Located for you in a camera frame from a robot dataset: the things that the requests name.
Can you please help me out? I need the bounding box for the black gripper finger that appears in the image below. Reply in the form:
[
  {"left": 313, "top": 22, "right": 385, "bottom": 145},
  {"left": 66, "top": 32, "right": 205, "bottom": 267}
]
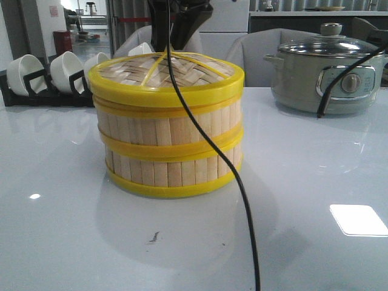
[
  {"left": 171, "top": 1, "right": 213, "bottom": 50},
  {"left": 147, "top": 0, "right": 175, "bottom": 52}
]

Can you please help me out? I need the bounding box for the woven bamboo steamer lid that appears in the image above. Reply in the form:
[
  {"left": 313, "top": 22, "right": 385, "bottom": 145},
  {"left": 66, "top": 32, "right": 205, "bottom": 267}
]
[{"left": 89, "top": 52, "right": 244, "bottom": 108}]

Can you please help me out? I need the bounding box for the bamboo steamer tray yellow rim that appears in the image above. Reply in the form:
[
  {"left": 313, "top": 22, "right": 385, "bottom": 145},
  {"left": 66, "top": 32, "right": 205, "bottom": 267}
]
[{"left": 93, "top": 96, "right": 243, "bottom": 161}]

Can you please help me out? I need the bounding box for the red barrier belt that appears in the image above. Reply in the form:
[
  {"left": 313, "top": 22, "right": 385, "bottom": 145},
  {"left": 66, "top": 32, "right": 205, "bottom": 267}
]
[{"left": 116, "top": 17, "right": 164, "bottom": 23}]

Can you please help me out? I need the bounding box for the grey chair left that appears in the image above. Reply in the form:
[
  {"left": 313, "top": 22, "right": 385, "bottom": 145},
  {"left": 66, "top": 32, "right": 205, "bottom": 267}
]
[{"left": 113, "top": 25, "right": 203, "bottom": 58}]

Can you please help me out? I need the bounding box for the white bowl far right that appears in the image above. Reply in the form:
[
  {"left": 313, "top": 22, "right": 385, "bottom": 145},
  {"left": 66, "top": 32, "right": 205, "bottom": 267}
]
[{"left": 127, "top": 42, "right": 153, "bottom": 56}]

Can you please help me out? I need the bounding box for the white bowl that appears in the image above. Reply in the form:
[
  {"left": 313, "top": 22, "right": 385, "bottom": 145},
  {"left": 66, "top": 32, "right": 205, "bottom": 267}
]
[
  {"left": 50, "top": 51, "right": 84, "bottom": 93},
  {"left": 7, "top": 54, "right": 44, "bottom": 96},
  {"left": 127, "top": 42, "right": 153, "bottom": 56},
  {"left": 84, "top": 52, "right": 110, "bottom": 87}
]

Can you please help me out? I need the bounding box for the white refrigerator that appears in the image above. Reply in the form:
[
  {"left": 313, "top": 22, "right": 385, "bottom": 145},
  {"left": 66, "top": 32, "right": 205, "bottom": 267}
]
[{"left": 199, "top": 0, "right": 250, "bottom": 59}]

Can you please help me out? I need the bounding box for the red trash bin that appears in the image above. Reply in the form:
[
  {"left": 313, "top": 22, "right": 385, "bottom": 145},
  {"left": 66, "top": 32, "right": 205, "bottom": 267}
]
[{"left": 53, "top": 30, "right": 73, "bottom": 56}]

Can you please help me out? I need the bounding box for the dark grey cabinet counter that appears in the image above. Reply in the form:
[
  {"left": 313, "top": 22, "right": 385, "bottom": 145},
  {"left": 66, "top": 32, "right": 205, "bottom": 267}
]
[{"left": 248, "top": 11, "right": 387, "bottom": 35}]

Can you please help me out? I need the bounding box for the green electric cooking pot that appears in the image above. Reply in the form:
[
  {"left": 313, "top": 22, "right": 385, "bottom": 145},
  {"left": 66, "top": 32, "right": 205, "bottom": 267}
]
[{"left": 264, "top": 50, "right": 387, "bottom": 115}]

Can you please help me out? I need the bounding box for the yellow plate on counter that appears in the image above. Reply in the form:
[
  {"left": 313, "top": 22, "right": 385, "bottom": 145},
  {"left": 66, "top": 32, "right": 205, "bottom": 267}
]
[{"left": 314, "top": 6, "right": 345, "bottom": 12}]

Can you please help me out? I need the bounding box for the black dish rack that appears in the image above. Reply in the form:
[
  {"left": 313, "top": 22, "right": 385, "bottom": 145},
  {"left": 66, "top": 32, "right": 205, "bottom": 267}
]
[{"left": 1, "top": 67, "right": 93, "bottom": 107}]

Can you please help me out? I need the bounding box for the white bowl far left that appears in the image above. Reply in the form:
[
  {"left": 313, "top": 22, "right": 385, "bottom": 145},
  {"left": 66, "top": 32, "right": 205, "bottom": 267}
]
[{"left": 7, "top": 54, "right": 44, "bottom": 96}]

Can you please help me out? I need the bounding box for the glass pot lid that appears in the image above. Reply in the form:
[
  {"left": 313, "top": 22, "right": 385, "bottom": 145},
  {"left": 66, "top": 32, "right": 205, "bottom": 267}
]
[{"left": 278, "top": 22, "right": 378, "bottom": 58}]

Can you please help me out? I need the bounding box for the black cable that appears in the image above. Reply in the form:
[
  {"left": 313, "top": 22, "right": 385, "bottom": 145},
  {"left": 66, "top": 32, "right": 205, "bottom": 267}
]
[{"left": 165, "top": 0, "right": 262, "bottom": 291}]

